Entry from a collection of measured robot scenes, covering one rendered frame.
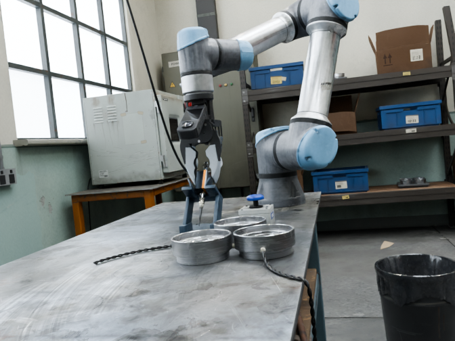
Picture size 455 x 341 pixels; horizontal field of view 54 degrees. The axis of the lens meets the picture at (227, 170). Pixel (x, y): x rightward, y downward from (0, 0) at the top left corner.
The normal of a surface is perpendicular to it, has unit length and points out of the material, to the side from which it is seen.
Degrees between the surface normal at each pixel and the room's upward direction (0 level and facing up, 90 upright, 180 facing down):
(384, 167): 90
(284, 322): 0
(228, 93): 90
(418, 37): 92
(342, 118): 83
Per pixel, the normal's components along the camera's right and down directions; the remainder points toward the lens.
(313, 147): 0.51, 0.12
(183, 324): -0.10, -0.99
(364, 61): -0.23, 0.07
